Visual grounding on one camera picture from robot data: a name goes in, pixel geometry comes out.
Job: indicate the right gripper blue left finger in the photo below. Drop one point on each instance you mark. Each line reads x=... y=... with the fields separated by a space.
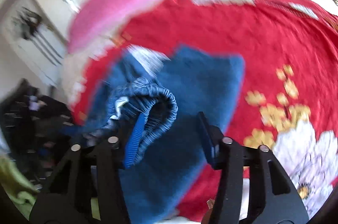
x=134 y=135

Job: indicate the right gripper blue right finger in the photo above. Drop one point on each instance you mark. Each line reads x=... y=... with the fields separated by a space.
x=209 y=137

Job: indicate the blue denim pants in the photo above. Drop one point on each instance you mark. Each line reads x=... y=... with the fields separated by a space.
x=170 y=92

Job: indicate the green sleeve forearm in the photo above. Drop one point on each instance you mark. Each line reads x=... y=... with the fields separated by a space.
x=20 y=190

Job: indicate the red floral bedspread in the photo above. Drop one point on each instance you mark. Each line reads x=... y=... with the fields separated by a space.
x=288 y=98

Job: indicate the pink quilt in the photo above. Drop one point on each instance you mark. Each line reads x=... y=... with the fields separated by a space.
x=126 y=4

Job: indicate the white door with hangings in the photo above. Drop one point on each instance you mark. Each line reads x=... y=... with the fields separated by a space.
x=31 y=35

